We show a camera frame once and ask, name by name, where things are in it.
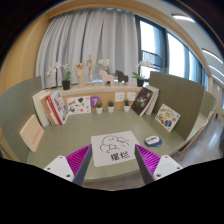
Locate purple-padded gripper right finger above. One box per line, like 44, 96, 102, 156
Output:
134, 145, 182, 184

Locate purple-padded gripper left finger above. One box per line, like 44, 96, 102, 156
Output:
44, 145, 92, 186

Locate blue white round mouse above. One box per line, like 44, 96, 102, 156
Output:
145, 136, 162, 147

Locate white mouse pad with drawing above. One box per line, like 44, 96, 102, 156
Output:
91, 131, 138, 167

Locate colourful illustrated card right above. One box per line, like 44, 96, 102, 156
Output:
155, 104, 181, 132

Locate beige book on left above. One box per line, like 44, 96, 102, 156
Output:
20, 115, 44, 152

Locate red white book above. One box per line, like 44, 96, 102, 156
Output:
47, 90, 68, 125

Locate white sticker card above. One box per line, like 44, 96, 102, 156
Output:
67, 96, 91, 115

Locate white book leaning left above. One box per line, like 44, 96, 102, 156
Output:
32, 90, 50, 127

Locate small potted plant left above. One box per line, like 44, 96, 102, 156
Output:
95, 102, 103, 114

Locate small potted plant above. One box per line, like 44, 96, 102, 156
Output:
108, 101, 114, 113
124, 99, 130, 112
95, 102, 103, 114

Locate small potted plant right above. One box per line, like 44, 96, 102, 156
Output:
124, 99, 130, 112

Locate purple round number sign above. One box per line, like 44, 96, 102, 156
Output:
90, 96, 102, 108

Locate white book behind black book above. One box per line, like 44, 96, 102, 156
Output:
145, 85, 159, 115

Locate small potted plant middle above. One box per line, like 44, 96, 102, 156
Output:
108, 101, 114, 113

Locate green desk partition right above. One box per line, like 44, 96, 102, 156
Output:
149, 72, 205, 140

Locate green desk partition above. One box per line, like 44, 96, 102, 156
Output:
149, 72, 205, 140
0, 77, 42, 162

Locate green desk partition left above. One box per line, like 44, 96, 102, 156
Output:
0, 77, 42, 162

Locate white orchid black pot right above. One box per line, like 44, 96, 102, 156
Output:
132, 60, 153, 87

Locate white orchid black pot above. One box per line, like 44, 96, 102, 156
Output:
132, 60, 153, 87
46, 62, 71, 90

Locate white orchid black pot left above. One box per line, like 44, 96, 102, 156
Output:
46, 62, 71, 90

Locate dark wooden horse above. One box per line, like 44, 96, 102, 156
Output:
116, 70, 129, 83

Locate pink wooden horse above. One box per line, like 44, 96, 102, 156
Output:
99, 70, 114, 86

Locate wooden hand model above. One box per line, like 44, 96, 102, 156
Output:
74, 62, 84, 88

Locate wooden mannequin figure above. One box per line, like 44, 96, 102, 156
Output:
86, 55, 97, 84

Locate white orchid flowers middle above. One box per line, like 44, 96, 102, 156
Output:
98, 59, 114, 75

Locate grey curtain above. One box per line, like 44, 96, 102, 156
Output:
36, 8, 138, 89

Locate white wall socket right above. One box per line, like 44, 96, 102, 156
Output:
127, 92, 136, 101

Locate white wall socket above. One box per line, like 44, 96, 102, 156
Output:
115, 92, 124, 102
127, 92, 136, 101

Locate white wall socket left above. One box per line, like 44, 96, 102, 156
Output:
115, 92, 124, 102

